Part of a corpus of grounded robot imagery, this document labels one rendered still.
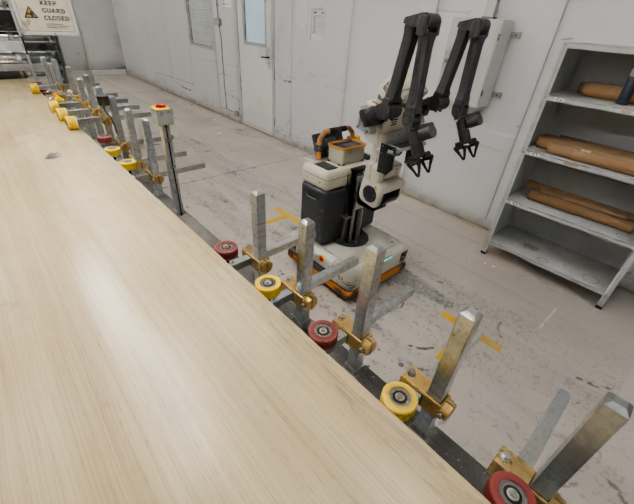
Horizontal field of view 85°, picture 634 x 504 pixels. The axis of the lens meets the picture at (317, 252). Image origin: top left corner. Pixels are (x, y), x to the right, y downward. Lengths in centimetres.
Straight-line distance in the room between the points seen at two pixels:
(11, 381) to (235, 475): 54
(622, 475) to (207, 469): 188
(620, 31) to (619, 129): 61
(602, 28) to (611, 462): 258
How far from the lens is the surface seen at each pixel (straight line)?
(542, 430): 106
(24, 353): 108
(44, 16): 473
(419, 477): 79
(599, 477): 219
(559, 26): 338
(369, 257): 84
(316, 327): 95
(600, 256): 351
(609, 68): 327
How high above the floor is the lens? 159
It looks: 34 degrees down
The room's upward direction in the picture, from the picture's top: 4 degrees clockwise
